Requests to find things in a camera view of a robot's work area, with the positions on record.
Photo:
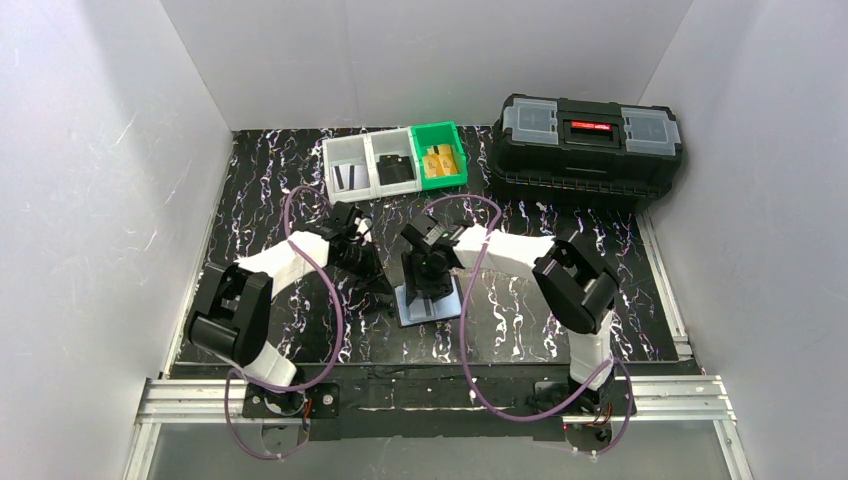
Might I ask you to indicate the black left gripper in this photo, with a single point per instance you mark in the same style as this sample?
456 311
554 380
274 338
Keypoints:
370 279

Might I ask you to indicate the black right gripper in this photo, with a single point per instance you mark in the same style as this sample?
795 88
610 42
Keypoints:
428 285

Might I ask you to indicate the black card holder wallet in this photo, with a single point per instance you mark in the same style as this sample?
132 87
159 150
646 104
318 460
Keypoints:
452 305

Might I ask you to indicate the tan credit card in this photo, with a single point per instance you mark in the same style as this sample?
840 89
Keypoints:
432 163

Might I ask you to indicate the gold card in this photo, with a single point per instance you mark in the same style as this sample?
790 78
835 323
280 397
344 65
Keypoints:
447 159

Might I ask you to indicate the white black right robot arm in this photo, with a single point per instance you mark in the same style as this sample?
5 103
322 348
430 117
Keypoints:
577 283

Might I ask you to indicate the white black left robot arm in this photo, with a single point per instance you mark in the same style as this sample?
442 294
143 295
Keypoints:
230 313

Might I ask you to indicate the green plastic bin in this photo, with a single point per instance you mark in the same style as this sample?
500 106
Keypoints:
433 134

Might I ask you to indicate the white middle plastic bin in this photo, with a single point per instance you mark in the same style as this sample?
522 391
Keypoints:
394 141

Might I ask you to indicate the white plastic bin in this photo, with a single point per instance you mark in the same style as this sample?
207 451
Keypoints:
348 149
394 141

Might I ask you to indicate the white left plastic bin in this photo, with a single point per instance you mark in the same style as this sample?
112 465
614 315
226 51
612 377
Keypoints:
348 149

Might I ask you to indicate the black marbled table mat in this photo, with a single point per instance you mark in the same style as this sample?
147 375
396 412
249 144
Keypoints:
508 319

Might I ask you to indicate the black plastic toolbox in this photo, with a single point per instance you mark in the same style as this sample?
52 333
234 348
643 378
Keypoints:
585 154

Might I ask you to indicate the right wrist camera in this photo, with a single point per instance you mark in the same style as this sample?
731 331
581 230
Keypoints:
424 232

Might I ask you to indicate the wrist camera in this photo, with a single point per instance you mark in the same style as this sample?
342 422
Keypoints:
349 222
424 232

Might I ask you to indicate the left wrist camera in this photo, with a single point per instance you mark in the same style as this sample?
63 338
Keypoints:
349 222

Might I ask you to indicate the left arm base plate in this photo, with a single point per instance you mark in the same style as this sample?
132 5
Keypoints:
319 402

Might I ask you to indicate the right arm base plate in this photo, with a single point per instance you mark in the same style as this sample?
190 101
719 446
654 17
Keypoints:
611 400

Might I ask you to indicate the aluminium frame rail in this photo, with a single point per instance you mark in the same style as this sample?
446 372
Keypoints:
422 402

